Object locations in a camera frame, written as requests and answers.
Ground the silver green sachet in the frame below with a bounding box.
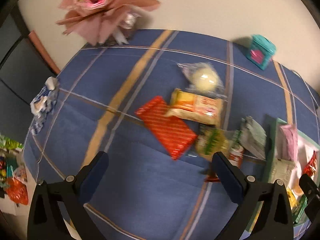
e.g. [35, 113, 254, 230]
[240, 116, 267, 160]

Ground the blue plaid tablecloth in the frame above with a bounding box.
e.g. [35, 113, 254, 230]
[24, 30, 319, 239]

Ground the red checkered snack bar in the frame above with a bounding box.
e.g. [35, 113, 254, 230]
[135, 96, 197, 160]

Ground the pink paper flower bouquet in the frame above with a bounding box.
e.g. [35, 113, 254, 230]
[56, 0, 160, 46]

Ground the blue white crumpled wrapper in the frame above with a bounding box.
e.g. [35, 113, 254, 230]
[30, 77, 60, 135]

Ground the red good luck snack bag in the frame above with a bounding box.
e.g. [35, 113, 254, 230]
[303, 151, 317, 178]

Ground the red snack bag at edge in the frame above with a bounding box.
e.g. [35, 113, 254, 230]
[5, 178, 29, 205]

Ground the green rimmed white tray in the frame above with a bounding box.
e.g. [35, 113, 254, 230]
[261, 118, 319, 235]

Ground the pink snack packet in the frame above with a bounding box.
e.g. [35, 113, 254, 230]
[280, 124, 298, 163]

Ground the teal house-shaped tin box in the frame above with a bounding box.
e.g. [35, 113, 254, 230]
[246, 34, 277, 70]

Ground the cream orange cracker packet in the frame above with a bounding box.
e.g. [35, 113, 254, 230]
[165, 88, 223, 127]

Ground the cream white snack packet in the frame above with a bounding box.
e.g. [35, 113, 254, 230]
[268, 159, 296, 186]

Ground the clear wrapped round bun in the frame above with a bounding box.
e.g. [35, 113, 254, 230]
[177, 62, 226, 99]

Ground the round green labelled pastry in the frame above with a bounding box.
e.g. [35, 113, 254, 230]
[195, 127, 229, 161]

